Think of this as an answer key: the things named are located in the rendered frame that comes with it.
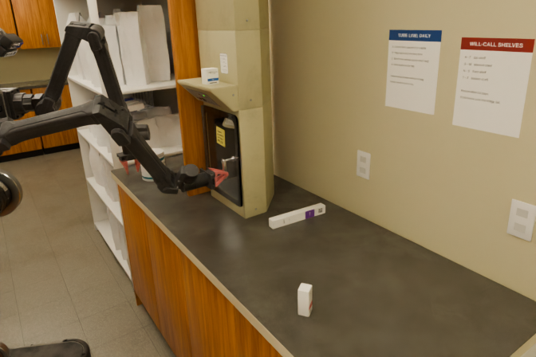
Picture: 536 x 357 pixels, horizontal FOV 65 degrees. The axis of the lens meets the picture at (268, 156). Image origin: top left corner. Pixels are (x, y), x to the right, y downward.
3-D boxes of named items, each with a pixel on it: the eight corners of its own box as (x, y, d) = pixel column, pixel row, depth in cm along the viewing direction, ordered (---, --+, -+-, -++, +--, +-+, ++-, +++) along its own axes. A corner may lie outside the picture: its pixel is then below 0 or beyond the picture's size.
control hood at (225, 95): (202, 99, 190) (201, 76, 186) (239, 111, 164) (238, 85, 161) (179, 103, 184) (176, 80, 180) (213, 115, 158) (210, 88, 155)
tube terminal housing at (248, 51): (254, 182, 218) (246, 27, 193) (292, 203, 192) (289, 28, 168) (210, 194, 205) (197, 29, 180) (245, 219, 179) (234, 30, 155)
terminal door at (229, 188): (210, 186, 202) (203, 103, 189) (242, 208, 178) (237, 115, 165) (208, 186, 202) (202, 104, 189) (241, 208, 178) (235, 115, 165)
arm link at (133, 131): (108, 107, 133) (105, 135, 127) (125, 103, 133) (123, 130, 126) (163, 176, 168) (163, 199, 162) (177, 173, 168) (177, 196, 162)
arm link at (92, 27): (72, 10, 162) (65, 17, 154) (107, 27, 167) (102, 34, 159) (39, 105, 180) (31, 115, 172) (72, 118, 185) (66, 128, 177)
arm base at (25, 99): (21, 115, 179) (14, 87, 175) (41, 114, 180) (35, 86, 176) (12, 120, 171) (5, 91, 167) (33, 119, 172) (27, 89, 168)
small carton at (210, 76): (213, 82, 171) (211, 67, 169) (218, 84, 167) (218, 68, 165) (202, 84, 168) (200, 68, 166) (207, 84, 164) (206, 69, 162)
